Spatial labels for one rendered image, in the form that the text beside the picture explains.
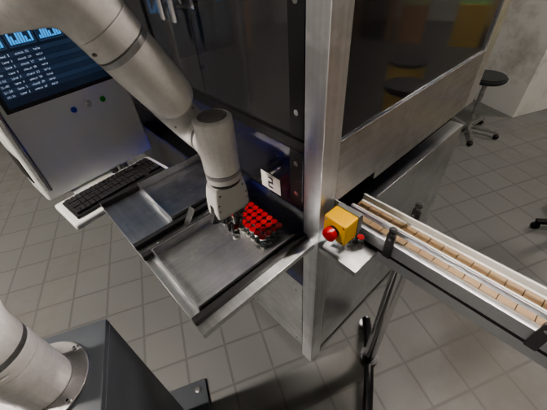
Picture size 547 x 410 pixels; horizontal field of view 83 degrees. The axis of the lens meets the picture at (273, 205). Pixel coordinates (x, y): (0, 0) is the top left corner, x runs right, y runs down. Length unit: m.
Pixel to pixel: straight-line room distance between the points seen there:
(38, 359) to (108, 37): 0.62
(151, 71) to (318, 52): 0.30
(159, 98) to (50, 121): 0.94
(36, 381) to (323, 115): 0.79
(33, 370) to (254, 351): 1.12
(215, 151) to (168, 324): 1.39
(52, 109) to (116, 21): 0.97
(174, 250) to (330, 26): 0.73
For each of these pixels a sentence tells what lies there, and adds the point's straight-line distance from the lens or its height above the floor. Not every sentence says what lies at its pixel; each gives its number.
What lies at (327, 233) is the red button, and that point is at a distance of 0.81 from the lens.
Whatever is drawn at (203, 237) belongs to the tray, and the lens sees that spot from 1.01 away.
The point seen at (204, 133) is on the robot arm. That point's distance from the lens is 0.65.
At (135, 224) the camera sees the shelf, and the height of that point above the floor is 0.88.
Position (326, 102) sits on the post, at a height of 1.33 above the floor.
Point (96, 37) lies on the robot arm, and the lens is 0.53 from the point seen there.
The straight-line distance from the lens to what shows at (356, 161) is 0.88.
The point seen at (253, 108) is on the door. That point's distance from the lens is 0.88.
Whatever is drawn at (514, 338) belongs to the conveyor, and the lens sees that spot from 0.94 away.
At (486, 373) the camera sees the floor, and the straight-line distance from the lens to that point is 1.91.
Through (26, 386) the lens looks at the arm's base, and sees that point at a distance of 0.84.
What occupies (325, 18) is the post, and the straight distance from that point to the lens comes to 0.63.
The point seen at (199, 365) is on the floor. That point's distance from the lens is 1.77.
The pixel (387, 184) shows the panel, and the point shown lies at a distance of 1.20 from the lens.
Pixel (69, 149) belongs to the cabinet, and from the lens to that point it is 1.52.
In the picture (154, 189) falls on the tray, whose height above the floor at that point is 0.88.
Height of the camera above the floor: 1.60
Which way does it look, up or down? 42 degrees down
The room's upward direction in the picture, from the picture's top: 5 degrees counter-clockwise
